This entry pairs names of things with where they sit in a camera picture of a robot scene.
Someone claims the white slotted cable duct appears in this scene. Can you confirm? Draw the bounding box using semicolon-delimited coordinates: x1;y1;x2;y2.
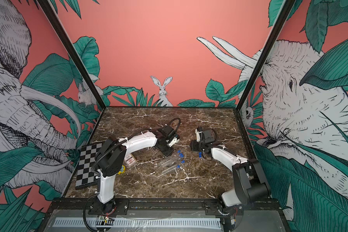
52;217;222;229

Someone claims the yellow blue small toy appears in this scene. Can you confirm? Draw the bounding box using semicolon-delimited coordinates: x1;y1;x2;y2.
118;165;126;175

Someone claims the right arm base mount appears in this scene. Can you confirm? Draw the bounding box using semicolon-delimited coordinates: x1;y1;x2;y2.
203;199;244;217

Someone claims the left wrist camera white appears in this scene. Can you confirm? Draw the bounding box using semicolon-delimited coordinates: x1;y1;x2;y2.
168;135;180;147

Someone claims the clear test tube blue stopper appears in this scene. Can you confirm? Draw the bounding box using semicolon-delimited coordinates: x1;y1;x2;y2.
159;153;184;169
159;150;183;168
157;165;180;178

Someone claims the checkerboard calibration board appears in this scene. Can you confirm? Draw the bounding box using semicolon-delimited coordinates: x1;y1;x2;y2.
75;143;102;189

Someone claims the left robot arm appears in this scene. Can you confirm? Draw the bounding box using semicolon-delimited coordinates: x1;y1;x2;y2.
90;125;180;205

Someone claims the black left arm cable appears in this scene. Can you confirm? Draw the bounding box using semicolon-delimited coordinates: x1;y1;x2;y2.
150;117;182;134

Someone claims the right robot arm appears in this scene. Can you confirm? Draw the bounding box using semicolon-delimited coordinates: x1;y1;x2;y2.
190;126;271;207

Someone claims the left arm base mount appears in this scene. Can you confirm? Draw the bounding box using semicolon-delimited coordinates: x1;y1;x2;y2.
87;198;129;216

